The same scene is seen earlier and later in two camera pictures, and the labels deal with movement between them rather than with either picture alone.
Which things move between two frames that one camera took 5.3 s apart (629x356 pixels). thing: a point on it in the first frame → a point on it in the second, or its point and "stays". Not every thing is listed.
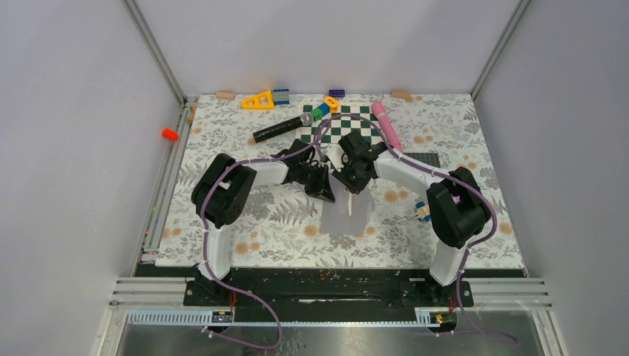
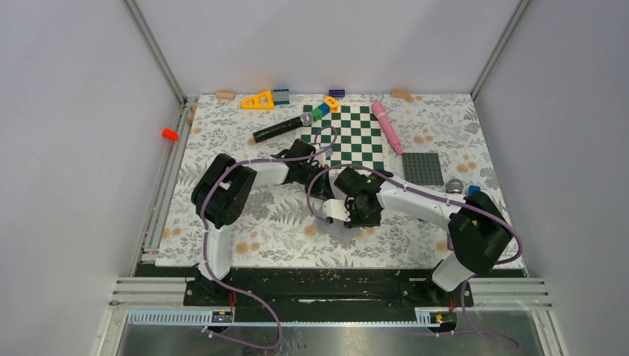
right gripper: (355, 188) → (374, 221)
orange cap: (169, 133) stays
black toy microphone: (305, 119) stays
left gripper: (323, 185) stays
